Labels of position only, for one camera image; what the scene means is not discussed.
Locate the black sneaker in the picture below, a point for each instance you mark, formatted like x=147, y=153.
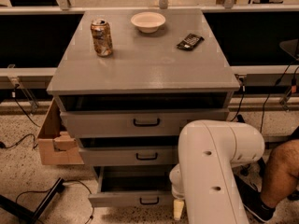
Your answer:
x=252, y=201

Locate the white paper bowl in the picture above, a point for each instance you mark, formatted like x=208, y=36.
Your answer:
x=148, y=22

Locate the grey top drawer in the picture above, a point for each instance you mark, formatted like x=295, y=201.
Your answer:
x=134, y=123

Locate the black stand leg left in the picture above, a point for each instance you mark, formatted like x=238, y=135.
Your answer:
x=30, y=213

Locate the crumpled soda can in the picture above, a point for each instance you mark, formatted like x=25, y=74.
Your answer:
x=102, y=39

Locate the cardboard box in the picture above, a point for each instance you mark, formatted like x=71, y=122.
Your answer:
x=55, y=145

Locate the black snack wrapper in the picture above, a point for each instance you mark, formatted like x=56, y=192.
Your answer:
x=190, y=42

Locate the grey middle drawer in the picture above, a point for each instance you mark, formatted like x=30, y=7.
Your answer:
x=126, y=156

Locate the grey drawer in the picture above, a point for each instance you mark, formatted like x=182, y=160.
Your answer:
x=126, y=156
x=134, y=123
x=132, y=186

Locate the black stand leg right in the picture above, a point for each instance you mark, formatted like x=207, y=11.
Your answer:
x=240, y=118

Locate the grey drawer cabinet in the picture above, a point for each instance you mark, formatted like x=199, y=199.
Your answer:
x=144, y=72

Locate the black stand leg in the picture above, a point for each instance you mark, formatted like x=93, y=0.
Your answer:
x=240, y=118
x=30, y=213

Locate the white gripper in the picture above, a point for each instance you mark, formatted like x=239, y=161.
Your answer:
x=177, y=192

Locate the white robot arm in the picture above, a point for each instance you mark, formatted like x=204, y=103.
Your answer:
x=208, y=150

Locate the person's bare leg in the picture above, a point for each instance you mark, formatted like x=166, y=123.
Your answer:
x=281, y=173

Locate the grey bottom drawer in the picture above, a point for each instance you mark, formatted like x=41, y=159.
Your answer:
x=132, y=186

